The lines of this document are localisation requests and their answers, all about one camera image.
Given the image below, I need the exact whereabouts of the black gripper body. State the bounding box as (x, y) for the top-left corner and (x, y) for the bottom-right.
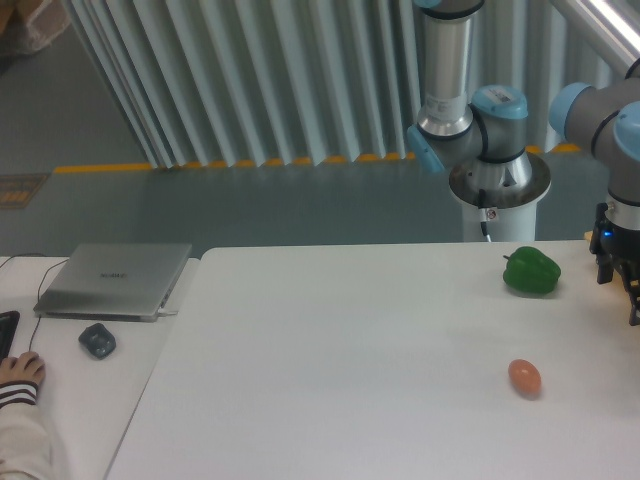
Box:
(589, 203), (639, 281)

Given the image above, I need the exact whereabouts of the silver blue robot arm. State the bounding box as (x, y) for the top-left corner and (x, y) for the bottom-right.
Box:
(406, 1), (639, 305)

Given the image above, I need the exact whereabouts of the white striped sleeve forearm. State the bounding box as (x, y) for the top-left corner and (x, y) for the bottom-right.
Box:
(1, 381), (57, 479)

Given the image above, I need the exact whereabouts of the green bell pepper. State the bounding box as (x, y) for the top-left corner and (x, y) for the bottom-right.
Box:
(502, 246), (561, 295)

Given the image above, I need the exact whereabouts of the person's hand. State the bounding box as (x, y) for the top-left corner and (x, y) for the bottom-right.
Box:
(0, 351), (46, 386)

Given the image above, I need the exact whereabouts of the brown egg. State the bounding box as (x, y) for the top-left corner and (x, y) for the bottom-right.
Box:
(508, 359), (542, 398)

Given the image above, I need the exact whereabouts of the white folding partition screen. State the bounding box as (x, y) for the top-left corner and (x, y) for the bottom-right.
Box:
(65, 1), (639, 168)

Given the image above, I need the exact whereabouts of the silver closed laptop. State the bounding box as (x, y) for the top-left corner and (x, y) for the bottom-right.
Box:
(34, 243), (192, 322)

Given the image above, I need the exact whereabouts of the dark grey earbuds case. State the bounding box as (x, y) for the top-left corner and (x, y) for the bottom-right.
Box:
(78, 323), (117, 360)

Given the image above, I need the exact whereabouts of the black keyboard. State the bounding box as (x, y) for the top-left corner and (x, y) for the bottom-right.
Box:
(0, 310), (20, 360)

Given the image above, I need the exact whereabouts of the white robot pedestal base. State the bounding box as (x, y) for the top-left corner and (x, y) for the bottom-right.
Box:
(449, 152), (551, 242)

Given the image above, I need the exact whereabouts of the black white robot base cable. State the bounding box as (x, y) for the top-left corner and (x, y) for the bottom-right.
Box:
(477, 188), (494, 244)

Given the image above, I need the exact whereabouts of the black laptop cable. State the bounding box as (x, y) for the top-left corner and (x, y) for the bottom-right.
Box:
(0, 252), (71, 357)

